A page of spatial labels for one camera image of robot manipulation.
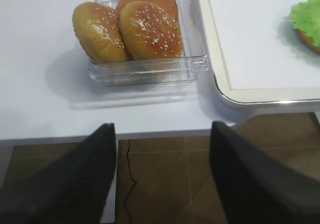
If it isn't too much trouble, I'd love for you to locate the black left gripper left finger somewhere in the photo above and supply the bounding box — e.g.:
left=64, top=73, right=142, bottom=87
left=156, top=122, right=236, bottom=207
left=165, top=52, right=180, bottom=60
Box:
left=0, top=124, right=117, bottom=223

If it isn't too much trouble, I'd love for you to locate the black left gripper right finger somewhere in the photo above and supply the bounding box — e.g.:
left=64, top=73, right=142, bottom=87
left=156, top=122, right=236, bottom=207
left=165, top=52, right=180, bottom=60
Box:
left=209, top=121, right=320, bottom=223

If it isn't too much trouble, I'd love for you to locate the green lettuce leaf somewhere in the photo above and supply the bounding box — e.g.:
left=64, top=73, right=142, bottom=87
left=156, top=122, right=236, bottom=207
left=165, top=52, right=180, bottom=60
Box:
left=289, top=0, right=320, bottom=47

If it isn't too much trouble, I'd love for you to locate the clear bun container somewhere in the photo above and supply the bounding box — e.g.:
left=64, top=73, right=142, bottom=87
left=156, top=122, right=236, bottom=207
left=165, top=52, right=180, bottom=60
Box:
left=88, top=0, right=210, bottom=87

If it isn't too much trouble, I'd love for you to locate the bottom bun half on tray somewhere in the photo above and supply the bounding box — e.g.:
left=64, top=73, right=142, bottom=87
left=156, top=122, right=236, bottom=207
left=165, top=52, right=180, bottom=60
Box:
left=296, top=29, right=320, bottom=53

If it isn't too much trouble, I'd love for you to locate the left sesame top bun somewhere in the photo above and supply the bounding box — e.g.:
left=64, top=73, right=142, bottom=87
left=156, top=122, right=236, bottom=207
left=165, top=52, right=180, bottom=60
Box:
left=72, top=2, right=132, bottom=64

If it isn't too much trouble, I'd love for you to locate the thin black floor cable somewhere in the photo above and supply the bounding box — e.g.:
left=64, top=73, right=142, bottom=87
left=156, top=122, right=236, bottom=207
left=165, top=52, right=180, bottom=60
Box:
left=122, top=139, right=138, bottom=224

